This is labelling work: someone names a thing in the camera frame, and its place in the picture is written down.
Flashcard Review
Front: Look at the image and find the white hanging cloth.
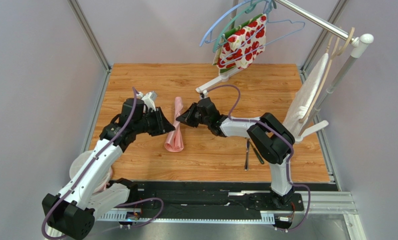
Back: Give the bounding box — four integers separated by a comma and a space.
282, 53, 329, 141

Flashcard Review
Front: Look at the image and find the teal green hanger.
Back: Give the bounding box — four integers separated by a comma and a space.
212, 0, 277, 53

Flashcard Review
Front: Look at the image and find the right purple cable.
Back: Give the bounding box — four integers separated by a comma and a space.
200, 84, 311, 233

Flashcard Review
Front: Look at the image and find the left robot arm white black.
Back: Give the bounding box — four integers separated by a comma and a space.
42, 96, 175, 240

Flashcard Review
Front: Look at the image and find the thin blue wire hanger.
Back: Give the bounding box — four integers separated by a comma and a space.
218, 0, 306, 67

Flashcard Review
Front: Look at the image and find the red floral cloth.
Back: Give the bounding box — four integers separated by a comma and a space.
213, 14, 267, 74

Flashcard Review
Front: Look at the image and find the white clothes rack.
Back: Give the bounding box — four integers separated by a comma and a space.
195, 0, 375, 145

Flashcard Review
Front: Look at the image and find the black handled knife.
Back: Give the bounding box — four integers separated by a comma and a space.
252, 146, 265, 165

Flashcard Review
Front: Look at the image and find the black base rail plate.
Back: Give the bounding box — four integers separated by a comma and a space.
105, 180, 306, 221

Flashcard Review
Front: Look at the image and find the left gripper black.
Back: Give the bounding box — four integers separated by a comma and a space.
134, 106, 176, 137

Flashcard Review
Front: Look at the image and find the light blue hanger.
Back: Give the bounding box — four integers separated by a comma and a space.
199, 0, 271, 47

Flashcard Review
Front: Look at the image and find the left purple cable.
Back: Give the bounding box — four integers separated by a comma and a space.
40, 86, 164, 240

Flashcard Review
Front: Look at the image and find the purple cable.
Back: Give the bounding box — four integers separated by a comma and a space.
200, 84, 311, 233
40, 86, 164, 240

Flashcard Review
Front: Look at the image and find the pink cloth napkin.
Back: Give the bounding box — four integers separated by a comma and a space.
164, 96, 184, 153

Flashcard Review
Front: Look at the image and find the white mesh basket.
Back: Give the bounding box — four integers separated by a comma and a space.
69, 150, 113, 194

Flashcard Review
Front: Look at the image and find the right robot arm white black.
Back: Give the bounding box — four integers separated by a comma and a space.
176, 97, 295, 197

